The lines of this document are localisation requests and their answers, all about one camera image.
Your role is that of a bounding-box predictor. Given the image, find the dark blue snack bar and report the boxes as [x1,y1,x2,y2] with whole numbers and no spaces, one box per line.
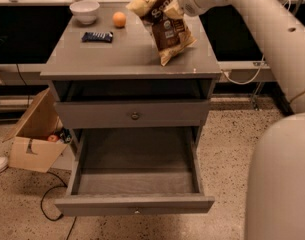
[81,32,113,43]

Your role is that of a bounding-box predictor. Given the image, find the orange fruit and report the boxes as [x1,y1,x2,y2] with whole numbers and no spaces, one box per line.
[112,12,126,28]

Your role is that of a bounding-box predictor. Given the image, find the open cardboard box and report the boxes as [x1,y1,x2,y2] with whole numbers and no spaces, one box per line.
[4,89,73,173]

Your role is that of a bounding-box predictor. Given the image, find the open grey middle drawer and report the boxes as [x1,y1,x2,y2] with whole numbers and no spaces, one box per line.
[55,127,214,216]

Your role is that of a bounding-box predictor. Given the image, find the white ceramic bowl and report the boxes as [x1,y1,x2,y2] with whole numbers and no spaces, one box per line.
[69,0,100,25]

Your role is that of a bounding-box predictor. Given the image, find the closed grey top drawer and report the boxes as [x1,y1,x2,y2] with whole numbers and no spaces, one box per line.
[54,100,209,129]

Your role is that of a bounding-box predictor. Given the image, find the red apple in box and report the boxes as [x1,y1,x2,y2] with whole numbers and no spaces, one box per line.
[47,134,59,142]

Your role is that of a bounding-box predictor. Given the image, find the brown chip bag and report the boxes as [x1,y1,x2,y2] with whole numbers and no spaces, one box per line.
[126,0,196,66]

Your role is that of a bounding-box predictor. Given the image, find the white hanging cable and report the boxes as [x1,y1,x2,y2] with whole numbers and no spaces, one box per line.
[221,53,267,86]

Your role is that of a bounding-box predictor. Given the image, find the round brass top knob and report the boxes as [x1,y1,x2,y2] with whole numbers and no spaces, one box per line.
[131,112,140,120]

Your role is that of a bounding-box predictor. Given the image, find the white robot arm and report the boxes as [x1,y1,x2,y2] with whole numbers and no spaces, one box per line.
[178,0,305,240]

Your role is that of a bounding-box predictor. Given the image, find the black floor cable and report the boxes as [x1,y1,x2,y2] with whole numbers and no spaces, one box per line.
[39,171,77,240]

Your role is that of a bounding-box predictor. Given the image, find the metal diagonal pole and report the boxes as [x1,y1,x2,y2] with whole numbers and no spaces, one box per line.
[250,82,264,111]

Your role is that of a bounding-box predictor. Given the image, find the grey wooden drawer cabinet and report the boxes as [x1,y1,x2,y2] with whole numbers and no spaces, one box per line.
[40,1,222,216]

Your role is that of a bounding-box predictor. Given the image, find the grey metal wall rail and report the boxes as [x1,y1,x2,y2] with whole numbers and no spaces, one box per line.
[218,61,275,85]

